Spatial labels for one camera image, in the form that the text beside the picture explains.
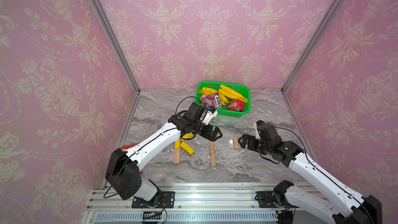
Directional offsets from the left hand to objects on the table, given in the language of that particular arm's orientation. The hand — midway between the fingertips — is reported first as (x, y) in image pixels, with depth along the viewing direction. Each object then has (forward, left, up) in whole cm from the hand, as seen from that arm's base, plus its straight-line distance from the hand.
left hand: (215, 133), depth 77 cm
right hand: (-3, -14, -5) cm, 15 cm away
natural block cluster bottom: (-7, 0, -17) cm, 18 cm away
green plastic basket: (+42, -22, -10) cm, 49 cm away
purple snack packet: (+31, -1, -10) cm, 33 cm away
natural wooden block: (-4, +21, -18) cm, 28 cm away
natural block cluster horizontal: (+1, +1, -18) cm, 18 cm away
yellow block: (-7, +13, +10) cm, 18 cm away
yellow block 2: (-1, +13, -18) cm, 22 cm away
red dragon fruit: (+26, -15, -9) cm, 31 cm away
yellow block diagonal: (+3, +21, -18) cm, 28 cm away
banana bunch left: (+39, +3, -9) cm, 41 cm away
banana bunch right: (+38, -9, -9) cm, 40 cm away
